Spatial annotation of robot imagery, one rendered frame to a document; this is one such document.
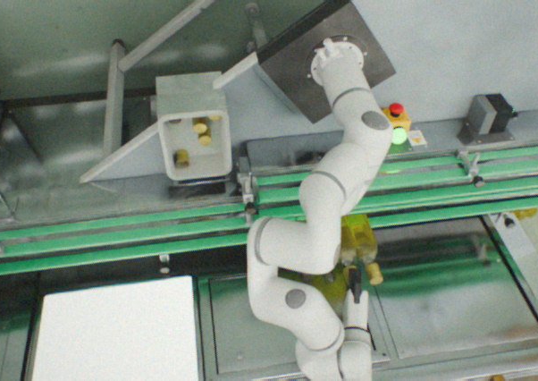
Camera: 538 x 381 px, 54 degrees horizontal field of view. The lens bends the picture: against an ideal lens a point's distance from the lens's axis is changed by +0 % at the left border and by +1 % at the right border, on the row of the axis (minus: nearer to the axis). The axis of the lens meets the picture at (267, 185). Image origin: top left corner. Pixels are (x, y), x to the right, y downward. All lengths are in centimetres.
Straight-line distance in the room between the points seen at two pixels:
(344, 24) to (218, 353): 86
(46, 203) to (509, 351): 128
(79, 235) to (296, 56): 73
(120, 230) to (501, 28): 111
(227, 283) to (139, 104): 92
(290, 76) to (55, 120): 112
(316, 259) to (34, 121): 153
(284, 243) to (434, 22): 74
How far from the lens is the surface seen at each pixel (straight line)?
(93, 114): 215
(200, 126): 135
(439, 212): 162
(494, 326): 161
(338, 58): 124
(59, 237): 150
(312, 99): 135
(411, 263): 165
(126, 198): 150
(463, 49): 150
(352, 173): 97
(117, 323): 150
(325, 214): 87
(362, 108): 110
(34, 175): 197
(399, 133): 146
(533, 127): 170
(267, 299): 96
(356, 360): 115
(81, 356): 148
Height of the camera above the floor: 184
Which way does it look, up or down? 42 degrees down
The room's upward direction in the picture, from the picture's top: 168 degrees clockwise
